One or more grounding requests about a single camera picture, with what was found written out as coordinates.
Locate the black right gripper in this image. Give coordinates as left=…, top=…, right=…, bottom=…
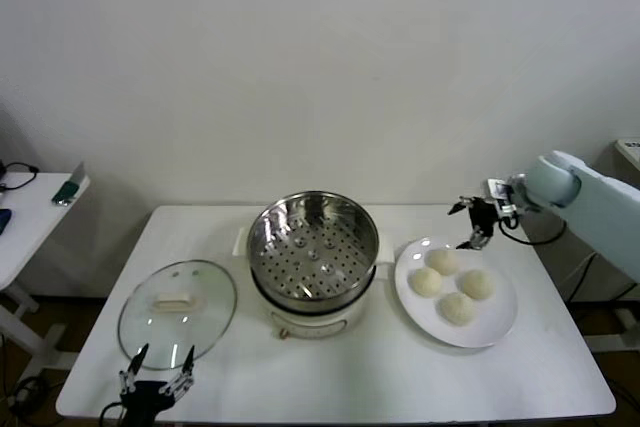
left=447, top=196, right=501, bottom=251

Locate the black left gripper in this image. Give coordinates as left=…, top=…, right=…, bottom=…
left=118, top=343, right=196, bottom=427

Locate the white steamed baozi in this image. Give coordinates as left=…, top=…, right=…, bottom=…
left=409, top=266, right=444, bottom=297
left=424, top=248, right=460, bottom=277
left=459, top=269, right=496, bottom=301
left=438, top=291, right=476, bottom=327

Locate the glass lid with cream handle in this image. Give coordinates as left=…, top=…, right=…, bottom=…
left=117, top=259, right=238, bottom=372

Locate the perforated steel steamer basket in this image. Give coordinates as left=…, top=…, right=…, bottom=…
left=247, top=190, right=381, bottom=313

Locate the white round plate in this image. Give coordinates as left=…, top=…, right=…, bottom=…
left=393, top=235, right=519, bottom=349

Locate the white electric cooking pot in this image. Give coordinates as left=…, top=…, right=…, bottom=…
left=232, top=226, right=396, bottom=343

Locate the white side table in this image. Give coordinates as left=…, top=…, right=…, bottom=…
left=0, top=170, right=92, bottom=383

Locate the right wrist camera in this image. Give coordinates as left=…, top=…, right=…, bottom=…
left=484, top=176, right=519, bottom=216

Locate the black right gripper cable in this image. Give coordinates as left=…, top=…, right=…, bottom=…
left=497, top=214, right=569, bottom=247

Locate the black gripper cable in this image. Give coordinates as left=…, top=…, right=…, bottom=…
left=497, top=214, right=569, bottom=247
left=98, top=400, right=126, bottom=427

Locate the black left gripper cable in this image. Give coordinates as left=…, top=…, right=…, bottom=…
left=98, top=400, right=126, bottom=427

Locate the black hanging power cable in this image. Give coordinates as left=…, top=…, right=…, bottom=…
left=567, top=250, right=601, bottom=304

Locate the black floor cable bundle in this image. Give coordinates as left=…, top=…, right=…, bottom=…
left=4, top=374, right=51, bottom=408

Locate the black cable on side table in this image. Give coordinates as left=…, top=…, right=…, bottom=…
left=0, top=160, right=40, bottom=193

